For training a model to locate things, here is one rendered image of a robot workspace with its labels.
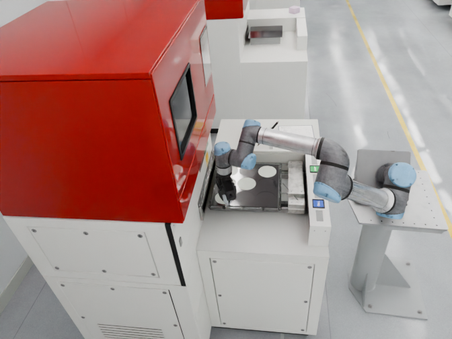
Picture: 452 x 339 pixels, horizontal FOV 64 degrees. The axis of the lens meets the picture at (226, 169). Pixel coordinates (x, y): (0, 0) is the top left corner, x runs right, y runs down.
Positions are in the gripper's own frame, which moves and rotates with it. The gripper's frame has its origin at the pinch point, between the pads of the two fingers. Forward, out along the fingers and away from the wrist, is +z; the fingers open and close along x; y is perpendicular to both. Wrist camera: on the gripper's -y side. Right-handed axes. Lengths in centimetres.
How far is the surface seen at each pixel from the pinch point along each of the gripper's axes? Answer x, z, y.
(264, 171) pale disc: -27.5, 1.2, 17.4
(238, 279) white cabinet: 5.8, 31.4, -22.7
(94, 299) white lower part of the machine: 76, 26, -9
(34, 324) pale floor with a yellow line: 131, 91, 37
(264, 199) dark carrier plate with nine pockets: -18.3, 1.4, -3.3
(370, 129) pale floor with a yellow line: -202, 91, 131
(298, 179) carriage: -42.6, 3.2, 4.5
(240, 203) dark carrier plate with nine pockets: -5.9, 1.4, -0.8
